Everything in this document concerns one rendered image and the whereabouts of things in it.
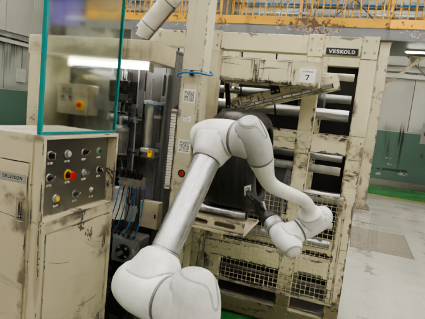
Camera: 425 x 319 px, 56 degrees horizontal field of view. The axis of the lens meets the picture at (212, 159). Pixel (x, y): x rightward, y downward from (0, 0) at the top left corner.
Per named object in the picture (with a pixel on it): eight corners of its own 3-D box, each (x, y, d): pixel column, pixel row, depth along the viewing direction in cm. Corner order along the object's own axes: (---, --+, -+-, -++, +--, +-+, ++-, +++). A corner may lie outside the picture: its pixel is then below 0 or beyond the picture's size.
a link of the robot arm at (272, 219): (268, 239, 184) (262, 231, 188) (285, 233, 186) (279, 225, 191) (268, 225, 178) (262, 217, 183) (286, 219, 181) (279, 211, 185)
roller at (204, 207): (190, 206, 230) (186, 209, 226) (190, 199, 228) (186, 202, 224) (248, 217, 218) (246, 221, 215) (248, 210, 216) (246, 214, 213)
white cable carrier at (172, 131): (164, 188, 238) (171, 108, 233) (167, 187, 243) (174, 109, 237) (170, 189, 237) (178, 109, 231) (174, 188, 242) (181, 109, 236)
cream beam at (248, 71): (218, 80, 247) (221, 56, 245) (230, 83, 271) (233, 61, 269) (318, 87, 228) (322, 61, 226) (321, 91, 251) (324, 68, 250)
